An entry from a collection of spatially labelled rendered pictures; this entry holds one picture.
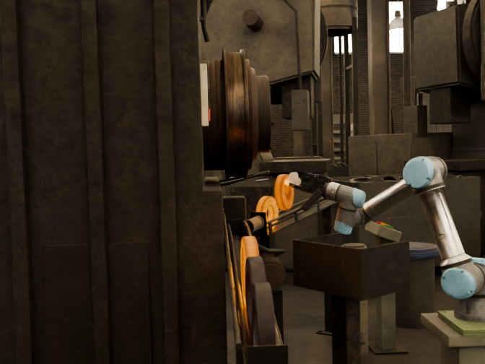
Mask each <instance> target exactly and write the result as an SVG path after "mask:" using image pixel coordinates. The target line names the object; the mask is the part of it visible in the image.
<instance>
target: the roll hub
mask: <svg viewBox="0 0 485 364"><path fill-rule="evenodd" d="M256 82H257V91H258V153H264V152H269V150H270V146H271V93H270V86H269V80H268V77H267V76H256Z"/></svg>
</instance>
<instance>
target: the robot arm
mask: <svg viewBox="0 0 485 364"><path fill-rule="evenodd" d="M312 173H314V172H310V171H309V173H306V172H303V174H302V177H301V179H300V178H299V177H298V173H296V172H294V173H290V174H289V177H288V179H287V180H285V183H284V184H285V185H287V186H290V187H292V188H294V189H299V190H300V191H304V192H307V193H311V194H313V195H312V196H311V197H310V198H309V199H308V200H307V201H306V202H305V203H304V204H303V205H302V207H301V208H302V209H303V210H304V211H305V212H306V211H309V210H310V209H311V208H312V207H313V205H314V203H316V201H317V200H319V198H320V197H323V198H326V199H329V200H331V201H335V202H338V203H339V206H338V211H337V215H336V221H335V225H334V230H335V231H336V232H337V233H341V234H344V235H348V234H351V231H352V230H353V227H356V226H359V225H366V224H367V223H369V222H370V221H371V220H372V219H373V218H375V217H377V216H378V215H381V214H382V213H383V212H386V211H387V210H389V209H390V208H392V207H394V206H395V205H397V204H399V203H401V202H403V201H404V200H406V199H407V198H409V197H411V196H413V195H414V196H415V197H417V198H419V199H420V200H421V203H422V206H423V208H424V211H425V214H426V216H427V219H428V222H429V226H430V228H431V231H432V234H433V236H434V240H435V242H436V244H437V248H438V251H439V253H440V256H441V259H442V262H441V264H440V269H441V272H442V277H441V285H442V289H443V290H444V291H445V292H446V293H447V294H448V295H449V296H450V297H452V298H455V299H458V300H457V303H456V305H455V308H454V317H456V318H457V319H461V320H464V321H472V322H485V259H483V258H474V257H470V256H469V255H467V254H465V252H464V250H463V246H462V244H461V242H460V238H459V235H458V232H457V230H456V227H455V224H454V222H453V219H452V216H451V213H450V210H449V208H448V205H447V202H446V200H445V196H444V194H443V190H444V188H445V184H444V180H445V178H446V176H447V166H446V164H445V162H444V161H443V160H442V159H440V158H439V157H435V156H428V157H424V156H419V157H415V158H413V159H411V160H409V161H408V162H407V163H406V165H405V167H404V169H403V180H402V181H400V182H398V183H397V184H395V185H393V186H391V187H390V188H388V189H387V190H385V191H384V192H382V193H380V194H378V195H377V196H375V197H374V198H372V199H370V200H369V201H367V202H365V199H366V193H365V192H364V191H362V190H359V189H357V188H352V187H349V186H345V185H341V184H339V183H334V182H331V179H332V178H329V177H327V176H324V175H321V174H318V173H314V174H315V175H314V174H312ZM364 202H365V203H364Z"/></svg>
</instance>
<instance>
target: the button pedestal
mask: <svg viewBox="0 0 485 364"><path fill-rule="evenodd" d="M365 230H367V231H369V232H371V233H373V234H375V246H382V245H387V244H391V243H394V241H395V242H399V240H400V238H401V234H402V232H399V231H397V230H394V229H392V228H389V227H386V226H384V225H383V226H382V225H379V223H378V224H377V222H376V223H374V222H372V221H370V222H369V223H367V224H366V226H365ZM376 331H377V341H368V347H369V348H370V349H371V351H373V352H374V354H375V355H389V354H406V353H408V351H407V350H406V349H405V348H404V347H403V346H402V345H401V344H400V343H399V342H398V341H397V340H396V293H391V294H388V295H384V296H380V297H377V298H376Z"/></svg>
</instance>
